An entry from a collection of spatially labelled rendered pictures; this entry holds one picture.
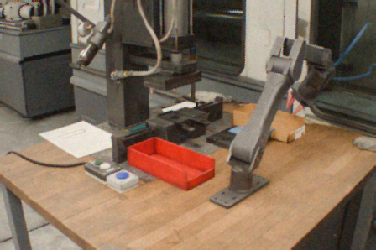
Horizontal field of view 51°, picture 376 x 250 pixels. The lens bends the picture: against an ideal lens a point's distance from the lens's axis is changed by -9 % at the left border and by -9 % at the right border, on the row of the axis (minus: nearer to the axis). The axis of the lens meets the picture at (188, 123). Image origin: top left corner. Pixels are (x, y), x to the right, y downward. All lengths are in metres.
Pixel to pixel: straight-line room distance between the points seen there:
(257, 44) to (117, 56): 0.71
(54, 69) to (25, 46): 0.42
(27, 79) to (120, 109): 2.90
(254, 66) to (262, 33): 0.17
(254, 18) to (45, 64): 2.94
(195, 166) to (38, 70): 3.36
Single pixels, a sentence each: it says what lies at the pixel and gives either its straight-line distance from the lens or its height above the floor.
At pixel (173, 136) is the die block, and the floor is 0.94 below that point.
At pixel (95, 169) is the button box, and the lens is 1.27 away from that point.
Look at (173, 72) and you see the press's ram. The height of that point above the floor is 1.15.
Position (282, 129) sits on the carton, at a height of 0.95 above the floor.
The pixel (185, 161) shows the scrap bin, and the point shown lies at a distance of 1.33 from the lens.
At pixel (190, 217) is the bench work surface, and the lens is 1.08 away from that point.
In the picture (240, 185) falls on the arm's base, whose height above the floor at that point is 0.93.
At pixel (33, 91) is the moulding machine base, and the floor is 0.34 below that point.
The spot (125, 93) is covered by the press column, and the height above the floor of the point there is 1.04.
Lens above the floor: 1.48
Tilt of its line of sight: 20 degrees down
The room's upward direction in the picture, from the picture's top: straight up
